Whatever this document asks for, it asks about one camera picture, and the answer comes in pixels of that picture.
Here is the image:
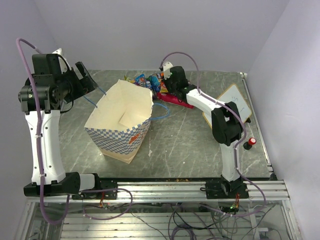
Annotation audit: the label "small whiteboard yellow frame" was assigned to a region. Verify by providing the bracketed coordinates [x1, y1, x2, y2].
[202, 83, 253, 130]

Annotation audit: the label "red emergency stop button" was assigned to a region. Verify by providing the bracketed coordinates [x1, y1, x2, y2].
[243, 137, 257, 150]

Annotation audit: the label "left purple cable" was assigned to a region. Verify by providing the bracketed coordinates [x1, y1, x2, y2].
[16, 38, 71, 225]

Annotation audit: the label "checkered paper bag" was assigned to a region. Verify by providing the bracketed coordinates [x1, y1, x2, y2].
[84, 79, 154, 164]

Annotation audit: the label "blue candy packet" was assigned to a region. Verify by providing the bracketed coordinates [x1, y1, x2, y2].
[134, 74, 152, 90]

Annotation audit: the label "blue snack packet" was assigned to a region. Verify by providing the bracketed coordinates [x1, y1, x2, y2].
[148, 73, 162, 93]

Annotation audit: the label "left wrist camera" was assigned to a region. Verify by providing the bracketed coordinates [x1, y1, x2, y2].
[52, 48, 71, 73]

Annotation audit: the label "pink crisps bag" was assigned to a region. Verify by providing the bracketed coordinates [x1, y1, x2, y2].
[156, 92, 194, 109]

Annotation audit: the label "tangled floor cables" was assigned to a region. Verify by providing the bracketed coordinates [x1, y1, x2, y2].
[82, 188, 283, 240]

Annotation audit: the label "green snack packet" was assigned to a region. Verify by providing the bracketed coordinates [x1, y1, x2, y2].
[124, 75, 135, 83]

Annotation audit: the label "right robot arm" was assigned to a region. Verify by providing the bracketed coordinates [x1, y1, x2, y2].
[160, 62, 244, 198]

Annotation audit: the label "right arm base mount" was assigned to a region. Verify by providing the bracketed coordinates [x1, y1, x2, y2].
[200, 177, 249, 199]

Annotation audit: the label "aluminium rail frame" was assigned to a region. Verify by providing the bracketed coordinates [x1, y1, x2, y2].
[20, 70, 302, 240]

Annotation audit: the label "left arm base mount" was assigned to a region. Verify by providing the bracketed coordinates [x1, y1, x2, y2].
[71, 179, 118, 200]

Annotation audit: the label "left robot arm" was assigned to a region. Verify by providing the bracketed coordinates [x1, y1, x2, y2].
[18, 50, 102, 199]

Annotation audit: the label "orange snack packet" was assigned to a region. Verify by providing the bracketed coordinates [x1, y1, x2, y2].
[159, 81, 169, 93]

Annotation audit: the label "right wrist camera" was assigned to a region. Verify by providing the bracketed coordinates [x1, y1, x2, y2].
[160, 61, 173, 80]

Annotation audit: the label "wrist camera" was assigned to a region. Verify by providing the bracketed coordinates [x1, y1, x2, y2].
[52, 48, 71, 73]
[160, 61, 173, 80]

